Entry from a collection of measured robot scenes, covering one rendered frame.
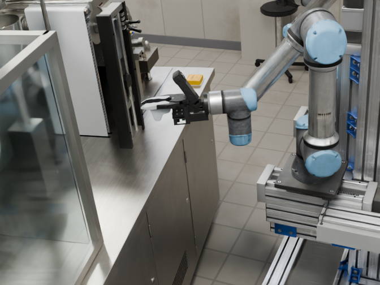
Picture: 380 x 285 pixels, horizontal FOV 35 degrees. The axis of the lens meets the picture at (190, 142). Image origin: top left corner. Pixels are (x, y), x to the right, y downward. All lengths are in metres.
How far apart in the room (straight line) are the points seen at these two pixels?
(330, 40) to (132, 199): 0.84
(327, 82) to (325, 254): 1.14
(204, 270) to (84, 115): 1.08
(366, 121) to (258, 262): 1.11
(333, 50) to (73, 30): 0.97
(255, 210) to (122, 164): 1.32
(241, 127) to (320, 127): 0.25
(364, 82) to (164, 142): 0.78
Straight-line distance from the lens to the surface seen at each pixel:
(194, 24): 5.44
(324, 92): 1.88
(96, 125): 2.42
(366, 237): 2.13
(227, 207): 3.42
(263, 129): 4.12
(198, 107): 1.89
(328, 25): 1.79
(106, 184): 2.15
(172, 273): 2.53
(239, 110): 1.88
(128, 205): 2.03
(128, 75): 2.27
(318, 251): 2.83
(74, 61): 2.32
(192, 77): 2.76
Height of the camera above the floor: 2.11
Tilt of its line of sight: 32 degrees down
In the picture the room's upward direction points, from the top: 6 degrees counter-clockwise
